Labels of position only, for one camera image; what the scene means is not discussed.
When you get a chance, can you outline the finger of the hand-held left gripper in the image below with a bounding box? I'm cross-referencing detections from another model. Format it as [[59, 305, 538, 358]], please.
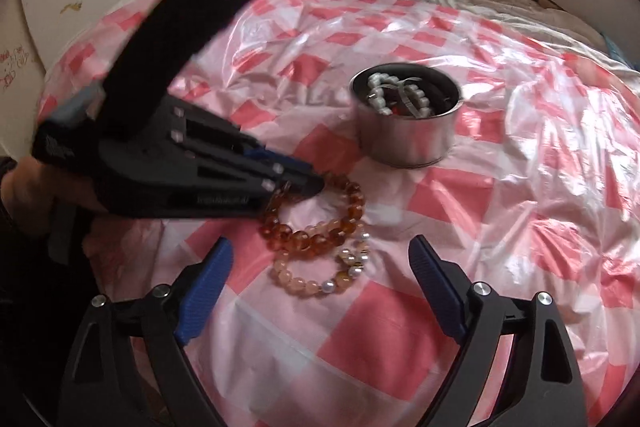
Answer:
[[170, 99, 314, 178], [197, 163, 327, 201]]

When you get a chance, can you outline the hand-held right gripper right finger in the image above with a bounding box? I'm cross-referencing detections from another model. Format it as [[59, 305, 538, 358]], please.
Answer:
[[408, 234, 588, 427]]

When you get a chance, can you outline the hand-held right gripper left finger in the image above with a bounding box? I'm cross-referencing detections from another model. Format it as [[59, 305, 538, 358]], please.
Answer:
[[57, 237, 235, 427]]

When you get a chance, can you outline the amber bead bracelet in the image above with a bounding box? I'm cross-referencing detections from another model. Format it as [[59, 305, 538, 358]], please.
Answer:
[[257, 172, 367, 255]]

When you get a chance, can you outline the pale pink pearl bracelet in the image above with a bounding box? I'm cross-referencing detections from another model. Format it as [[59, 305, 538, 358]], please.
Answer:
[[271, 232, 373, 298]]

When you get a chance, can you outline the round metal tin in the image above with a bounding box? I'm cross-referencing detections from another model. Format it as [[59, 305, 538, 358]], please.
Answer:
[[349, 63, 463, 168]]

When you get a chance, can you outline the white bead bracelet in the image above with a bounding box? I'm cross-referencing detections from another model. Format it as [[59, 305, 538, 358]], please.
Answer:
[[367, 74, 433, 118]]

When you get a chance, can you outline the silver bangle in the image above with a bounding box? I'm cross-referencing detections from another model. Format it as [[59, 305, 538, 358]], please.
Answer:
[[394, 78, 422, 114]]

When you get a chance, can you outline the person's left hand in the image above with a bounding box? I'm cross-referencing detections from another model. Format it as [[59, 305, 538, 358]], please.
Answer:
[[0, 155, 108, 238]]

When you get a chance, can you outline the pink checked plastic sheet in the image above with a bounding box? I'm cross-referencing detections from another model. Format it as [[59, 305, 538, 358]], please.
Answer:
[[37, 0, 640, 427]]

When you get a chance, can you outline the white bedsheet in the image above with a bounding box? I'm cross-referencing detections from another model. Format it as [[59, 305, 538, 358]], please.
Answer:
[[305, 0, 640, 72]]

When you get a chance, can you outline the blue plastic bag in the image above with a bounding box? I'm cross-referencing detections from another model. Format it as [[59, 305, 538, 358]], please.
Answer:
[[602, 32, 627, 64]]

